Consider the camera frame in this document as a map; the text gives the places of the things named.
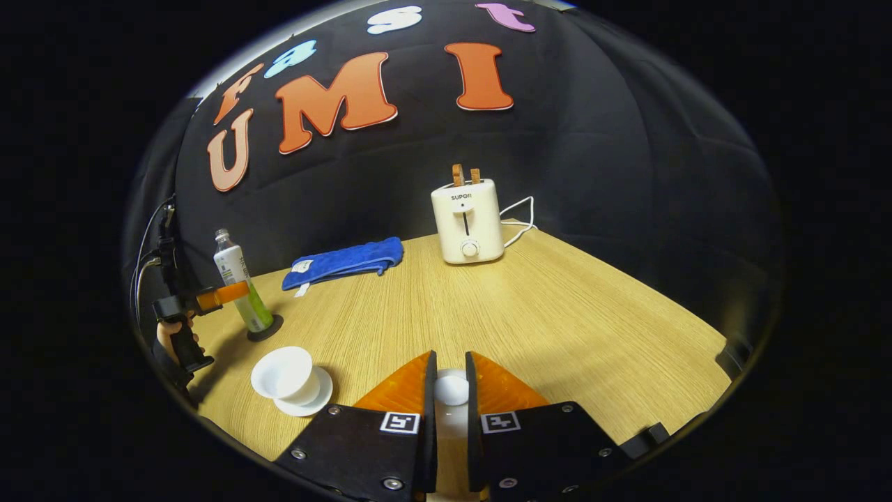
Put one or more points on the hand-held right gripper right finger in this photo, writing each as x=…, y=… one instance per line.
x=475, y=432

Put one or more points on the white teacup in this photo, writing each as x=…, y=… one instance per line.
x=282, y=373

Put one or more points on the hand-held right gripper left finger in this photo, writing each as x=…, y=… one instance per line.
x=428, y=432

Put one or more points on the dark brown round coaster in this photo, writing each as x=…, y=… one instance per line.
x=268, y=330

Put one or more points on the blue folded towel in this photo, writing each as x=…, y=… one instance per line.
x=345, y=261

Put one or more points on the white saucer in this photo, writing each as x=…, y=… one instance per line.
x=317, y=401

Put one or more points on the clear water bottle green label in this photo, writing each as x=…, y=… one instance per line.
x=233, y=268

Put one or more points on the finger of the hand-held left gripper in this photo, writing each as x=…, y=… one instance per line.
x=223, y=295

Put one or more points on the white teacup lid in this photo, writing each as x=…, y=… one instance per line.
x=451, y=390

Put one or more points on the cream white toaster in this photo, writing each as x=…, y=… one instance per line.
x=467, y=223

